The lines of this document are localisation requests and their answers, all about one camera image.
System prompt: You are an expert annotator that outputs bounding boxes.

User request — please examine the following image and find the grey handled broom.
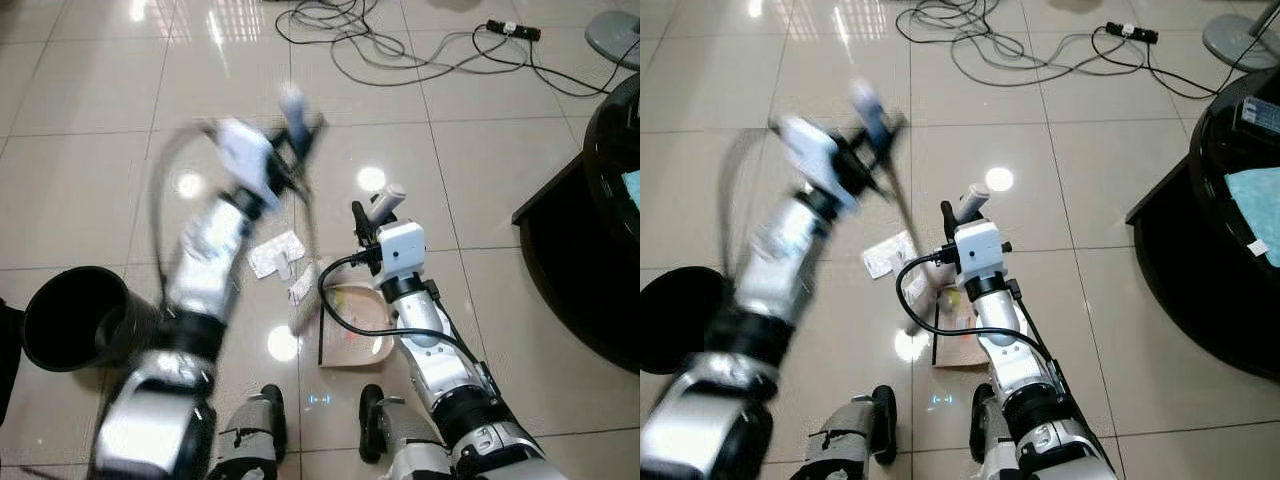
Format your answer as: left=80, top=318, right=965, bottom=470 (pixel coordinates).
left=850, top=78, right=948, bottom=337
left=277, top=82, right=339, bottom=337

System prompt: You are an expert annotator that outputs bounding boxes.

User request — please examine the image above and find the beige dustpan with grey handle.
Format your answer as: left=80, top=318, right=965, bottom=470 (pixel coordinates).
left=318, top=183, right=409, bottom=369
left=930, top=183, right=993, bottom=369

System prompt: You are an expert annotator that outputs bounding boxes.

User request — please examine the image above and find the black object at floor edge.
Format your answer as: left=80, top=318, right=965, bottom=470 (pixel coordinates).
left=0, top=298, right=25, bottom=426

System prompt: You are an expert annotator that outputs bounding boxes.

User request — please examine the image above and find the small white paper scrap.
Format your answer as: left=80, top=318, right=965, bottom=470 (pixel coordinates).
left=288, top=262, right=323, bottom=307
left=903, top=262, right=936, bottom=306

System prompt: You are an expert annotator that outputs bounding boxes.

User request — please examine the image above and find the white crumpled paper scrap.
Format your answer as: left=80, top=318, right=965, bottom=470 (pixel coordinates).
left=862, top=230, right=921, bottom=281
left=247, top=230, right=307, bottom=281

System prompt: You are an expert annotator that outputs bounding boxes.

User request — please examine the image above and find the robot right leg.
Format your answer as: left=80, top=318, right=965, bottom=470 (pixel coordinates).
left=358, top=383, right=456, bottom=480
left=967, top=384, right=1023, bottom=480

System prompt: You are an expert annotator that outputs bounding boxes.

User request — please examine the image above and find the robot leg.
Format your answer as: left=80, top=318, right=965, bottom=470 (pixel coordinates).
left=804, top=384, right=899, bottom=480
left=358, top=383, right=456, bottom=480
left=967, top=384, right=1023, bottom=480
left=207, top=384, right=290, bottom=480

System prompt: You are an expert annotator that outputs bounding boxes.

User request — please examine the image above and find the robot left leg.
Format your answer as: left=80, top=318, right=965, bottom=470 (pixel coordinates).
left=804, top=384, right=899, bottom=480
left=207, top=384, right=290, bottom=480

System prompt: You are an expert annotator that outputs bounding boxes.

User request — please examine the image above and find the black round trash bin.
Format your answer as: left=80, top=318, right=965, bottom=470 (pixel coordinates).
left=20, top=265, right=163, bottom=374
left=640, top=265, right=738, bottom=377

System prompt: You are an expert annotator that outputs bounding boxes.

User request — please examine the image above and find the black power strip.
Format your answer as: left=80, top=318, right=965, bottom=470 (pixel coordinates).
left=1104, top=21, right=1160, bottom=46
left=485, top=19, right=544, bottom=44

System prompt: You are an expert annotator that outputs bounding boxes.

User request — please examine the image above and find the black round glossy table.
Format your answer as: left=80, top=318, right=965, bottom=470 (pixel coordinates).
left=583, top=72, right=641, bottom=253
left=1188, top=66, right=1280, bottom=273

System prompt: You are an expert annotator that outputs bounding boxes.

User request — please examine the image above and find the grey round stand base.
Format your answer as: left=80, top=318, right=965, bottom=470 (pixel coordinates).
left=584, top=10, right=641, bottom=72
left=1201, top=12, right=1280, bottom=73

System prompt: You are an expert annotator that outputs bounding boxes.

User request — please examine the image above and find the dark box with label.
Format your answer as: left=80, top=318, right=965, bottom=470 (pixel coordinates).
left=1235, top=94, right=1280, bottom=141

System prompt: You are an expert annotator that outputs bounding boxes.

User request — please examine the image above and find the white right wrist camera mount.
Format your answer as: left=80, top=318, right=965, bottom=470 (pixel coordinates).
left=374, top=220, right=429, bottom=282
left=952, top=220, right=1007, bottom=282

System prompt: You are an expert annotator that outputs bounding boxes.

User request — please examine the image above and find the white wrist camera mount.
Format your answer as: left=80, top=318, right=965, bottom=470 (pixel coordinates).
left=952, top=220, right=1007, bottom=282
left=374, top=220, right=429, bottom=282
left=777, top=113, right=851, bottom=203
left=214, top=117, right=283, bottom=203

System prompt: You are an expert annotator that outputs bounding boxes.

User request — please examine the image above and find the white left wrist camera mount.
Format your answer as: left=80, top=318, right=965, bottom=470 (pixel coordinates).
left=777, top=113, right=851, bottom=203
left=214, top=117, right=283, bottom=203

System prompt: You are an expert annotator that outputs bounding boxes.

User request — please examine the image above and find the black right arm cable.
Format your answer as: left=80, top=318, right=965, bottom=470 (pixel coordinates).
left=894, top=248, right=1063, bottom=379
left=316, top=252, right=487, bottom=367

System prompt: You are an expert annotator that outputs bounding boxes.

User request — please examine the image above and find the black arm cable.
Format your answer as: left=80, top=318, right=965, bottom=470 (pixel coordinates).
left=722, top=125, right=796, bottom=296
left=894, top=248, right=1063, bottom=379
left=148, top=125, right=223, bottom=306
left=316, top=252, right=487, bottom=367

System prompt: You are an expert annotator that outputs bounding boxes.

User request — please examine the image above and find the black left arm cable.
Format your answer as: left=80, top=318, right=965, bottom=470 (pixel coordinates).
left=148, top=125, right=223, bottom=306
left=722, top=125, right=796, bottom=296

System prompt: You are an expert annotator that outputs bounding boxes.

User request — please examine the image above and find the grey floor cable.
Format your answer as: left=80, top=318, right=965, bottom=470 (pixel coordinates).
left=948, top=30, right=1111, bottom=91
left=328, top=28, right=493, bottom=89

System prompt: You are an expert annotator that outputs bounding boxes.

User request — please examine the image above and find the black floor cable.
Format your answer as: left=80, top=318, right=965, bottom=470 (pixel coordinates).
left=895, top=0, right=1280, bottom=101
left=274, top=0, right=641, bottom=99

